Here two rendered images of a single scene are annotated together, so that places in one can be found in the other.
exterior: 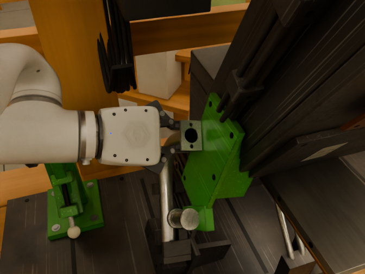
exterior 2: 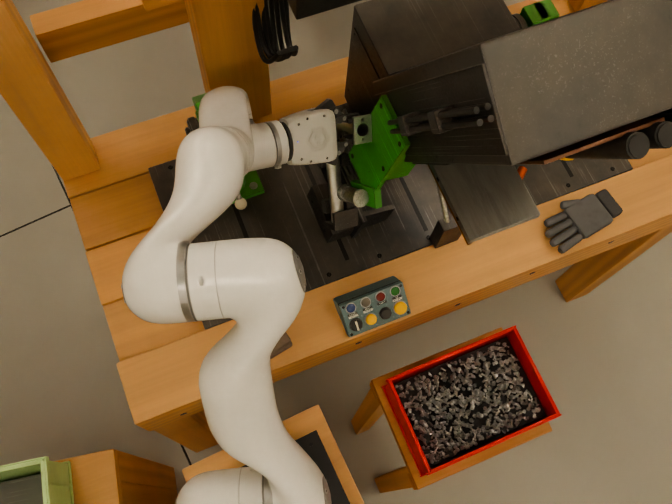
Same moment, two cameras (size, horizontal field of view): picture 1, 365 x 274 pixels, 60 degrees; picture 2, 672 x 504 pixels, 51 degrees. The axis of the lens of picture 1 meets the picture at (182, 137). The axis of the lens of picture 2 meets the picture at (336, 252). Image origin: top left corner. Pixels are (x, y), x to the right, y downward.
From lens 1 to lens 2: 89 cm
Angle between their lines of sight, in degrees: 30
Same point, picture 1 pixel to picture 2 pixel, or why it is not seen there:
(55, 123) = (258, 144)
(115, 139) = (301, 146)
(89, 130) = (284, 145)
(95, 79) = (246, 43)
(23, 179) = (150, 138)
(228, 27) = not seen: outside the picture
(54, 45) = (208, 23)
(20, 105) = not seen: hidden behind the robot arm
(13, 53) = (244, 117)
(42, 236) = not seen: hidden behind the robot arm
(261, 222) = (425, 181)
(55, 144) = (260, 161)
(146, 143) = (326, 145)
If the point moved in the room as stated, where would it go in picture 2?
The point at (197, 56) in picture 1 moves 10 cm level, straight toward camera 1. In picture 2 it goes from (362, 19) to (364, 61)
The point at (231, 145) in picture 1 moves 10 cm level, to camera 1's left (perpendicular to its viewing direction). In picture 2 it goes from (398, 151) to (345, 153)
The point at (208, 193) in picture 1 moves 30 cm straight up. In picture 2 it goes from (378, 179) to (397, 97)
